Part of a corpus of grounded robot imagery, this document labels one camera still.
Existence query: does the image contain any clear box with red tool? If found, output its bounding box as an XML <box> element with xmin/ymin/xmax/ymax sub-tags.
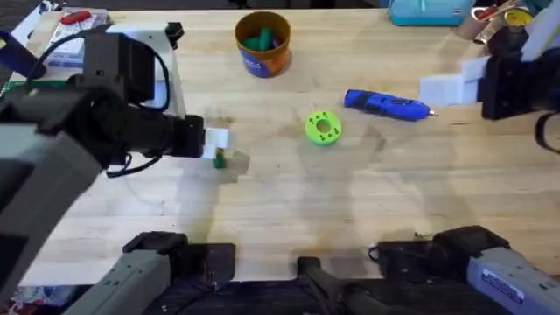
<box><xmin>45</xmin><ymin>9</ymin><xmax>111</xmax><ymax>69</ymax></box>

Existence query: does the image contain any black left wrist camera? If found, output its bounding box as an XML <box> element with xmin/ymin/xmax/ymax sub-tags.
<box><xmin>81</xmin><ymin>31</ymin><xmax>155</xmax><ymax>105</ymax></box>

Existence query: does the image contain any dark blue object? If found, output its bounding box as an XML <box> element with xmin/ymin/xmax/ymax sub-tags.
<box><xmin>0</xmin><ymin>30</ymin><xmax>47</xmax><ymax>81</ymax></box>

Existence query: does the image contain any yellow tape roll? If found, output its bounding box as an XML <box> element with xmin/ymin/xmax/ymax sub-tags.
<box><xmin>502</xmin><ymin>7</ymin><xmax>536</xmax><ymax>30</ymax></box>

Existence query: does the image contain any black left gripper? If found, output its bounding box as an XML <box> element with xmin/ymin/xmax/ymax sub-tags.
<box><xmin>3</xmin><ymin>84</ymin><xmax>230</xmax><ymax>171</ymax></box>

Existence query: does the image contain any orange tub with toys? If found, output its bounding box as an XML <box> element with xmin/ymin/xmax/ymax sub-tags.
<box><xmin>234</xmin><ymin>10</ymin><xmax>293</xmax><ymax>80</ymax></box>

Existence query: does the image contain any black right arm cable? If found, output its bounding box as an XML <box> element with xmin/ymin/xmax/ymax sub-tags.
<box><xmin>535</xmin><ymin>110</ymin><xmax>560</xmax><ymax>155</ymax></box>

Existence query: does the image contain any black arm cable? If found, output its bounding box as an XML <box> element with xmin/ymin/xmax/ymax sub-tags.
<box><xmin>535</xmin><ymin>110</ymin><xmax>560</xmax><ymax>155</ymax></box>
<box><xmin>105</xmin><ymin>152</ymin><xmax>164</xmax><ymax>179</ymax></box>
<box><xmin>25</xmin><ymin>25</ymin><xmax>172</xmax><ymax>114</ymax></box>

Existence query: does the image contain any green disc with holes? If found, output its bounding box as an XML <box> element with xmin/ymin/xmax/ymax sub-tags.
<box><xmin>304</xmin><ymin>109</ymin><xmax>344</xmax><ymax>147</ymax></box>

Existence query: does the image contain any wrist upright plate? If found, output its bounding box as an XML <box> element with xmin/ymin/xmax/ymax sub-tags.
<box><xmin>520</xmin><ymin>1</ymin><xmax>560</xmax><ymax>63</ymax></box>
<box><xmin>107</xmin><ymin>21</ymin><xmax>188</xmax><ymax>119</ymax></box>

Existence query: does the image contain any teal box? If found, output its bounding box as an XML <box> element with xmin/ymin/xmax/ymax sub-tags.
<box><xmin>387</xmin><ymin>0</ymin><xmax>477</xmax><ymax>27</ymax></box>

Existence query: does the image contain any right wrist upright plate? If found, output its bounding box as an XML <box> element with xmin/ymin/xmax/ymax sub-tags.
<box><xmin>520</xmin><ymin>1</ymin><xmax>560</xmax><ymax>63</ymax></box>

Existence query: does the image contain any black rail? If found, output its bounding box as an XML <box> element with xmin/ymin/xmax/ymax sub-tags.
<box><xmin>139</xmin><ymin>279</ymin><xmax>517</xmax><ymax>315</ymax></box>

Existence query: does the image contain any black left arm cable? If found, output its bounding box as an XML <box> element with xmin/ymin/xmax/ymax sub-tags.
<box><xmin>25</xmin><ymin>25</ymin><xmax>172</xmax><ymax>114</ymax></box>
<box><xmin>105</xmin><ymin>152</ymin><xmax>164</xmax><ymax>179</ymax></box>

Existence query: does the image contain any black bracket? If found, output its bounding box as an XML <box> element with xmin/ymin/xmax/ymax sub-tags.
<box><xmin>296</xmin><ymin>255</ymin><xmax>421</xmax><ymax>315</ymax></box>

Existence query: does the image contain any blue electric screwdriver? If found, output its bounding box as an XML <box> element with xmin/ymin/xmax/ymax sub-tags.
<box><xmin>343</xmin><ymin>88</ymin><xmax>439</xmax><ymax>123</ymax></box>

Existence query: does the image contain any left wrist upright plate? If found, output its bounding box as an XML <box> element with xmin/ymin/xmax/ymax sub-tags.
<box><xmin>107</xmin><ymin>21</ymin><xmax>188</xmax><ymax>119</ymax></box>

